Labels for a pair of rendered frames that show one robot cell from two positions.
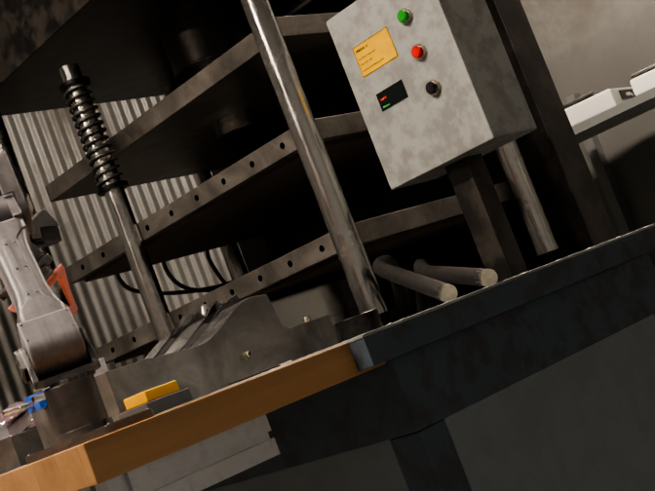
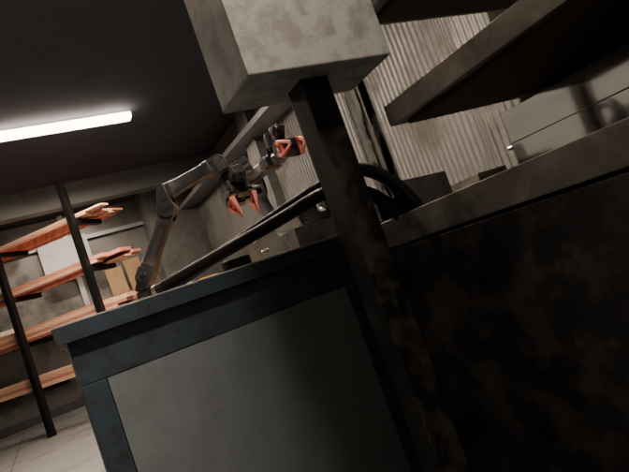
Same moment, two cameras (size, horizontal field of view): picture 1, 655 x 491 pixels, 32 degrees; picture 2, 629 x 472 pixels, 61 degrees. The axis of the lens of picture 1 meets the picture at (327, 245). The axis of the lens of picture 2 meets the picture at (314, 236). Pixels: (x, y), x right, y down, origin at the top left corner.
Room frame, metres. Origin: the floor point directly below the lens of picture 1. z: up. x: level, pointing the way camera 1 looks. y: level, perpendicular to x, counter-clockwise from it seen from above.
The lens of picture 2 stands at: (2.62, -1.31, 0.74)
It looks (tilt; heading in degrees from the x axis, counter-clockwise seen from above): 3 degrees up; 108
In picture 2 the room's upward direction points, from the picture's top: 20 degrees counter-clockwise
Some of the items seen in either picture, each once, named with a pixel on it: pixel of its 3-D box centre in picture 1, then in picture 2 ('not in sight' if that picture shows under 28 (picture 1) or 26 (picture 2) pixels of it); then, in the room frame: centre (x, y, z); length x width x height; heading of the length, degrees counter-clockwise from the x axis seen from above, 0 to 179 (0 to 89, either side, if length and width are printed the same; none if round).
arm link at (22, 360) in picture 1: (57, 361); (144, 282); (1.38, 0.36, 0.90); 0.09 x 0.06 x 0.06; 111
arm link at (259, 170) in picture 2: not in sight; (262, 178); (1.79, 0.79, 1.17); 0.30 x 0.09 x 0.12; 137
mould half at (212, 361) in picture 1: (186, 362); (299, 231); (2.04, 0.31, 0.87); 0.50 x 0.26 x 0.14; 135
